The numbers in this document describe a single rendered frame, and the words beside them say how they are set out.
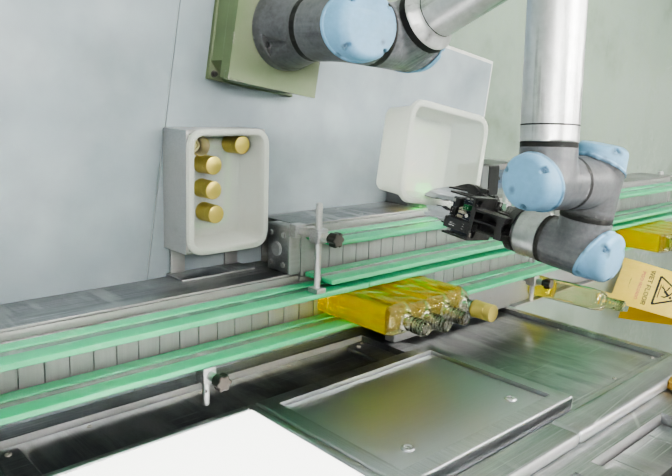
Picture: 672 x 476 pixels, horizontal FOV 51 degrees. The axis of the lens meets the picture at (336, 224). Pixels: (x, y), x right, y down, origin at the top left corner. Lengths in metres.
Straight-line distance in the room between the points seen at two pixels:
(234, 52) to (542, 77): 0.58
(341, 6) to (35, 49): 0.48
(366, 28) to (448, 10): 0.14
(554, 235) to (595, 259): 0.07
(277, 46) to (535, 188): 0.58
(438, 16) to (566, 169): 0.41
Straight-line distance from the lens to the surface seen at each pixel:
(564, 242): 1.05
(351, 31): 1.16
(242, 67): 1.30
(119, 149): 1.26
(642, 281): 4.65
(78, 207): 1.25
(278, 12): 1.28
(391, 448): 1.13
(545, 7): 0.95
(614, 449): 1.30
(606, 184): 1.02
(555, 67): 0.93
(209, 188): 1.29
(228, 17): 1.32
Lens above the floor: 1.88
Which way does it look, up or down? 45 degrees down
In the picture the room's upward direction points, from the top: 103 degrees clockwise
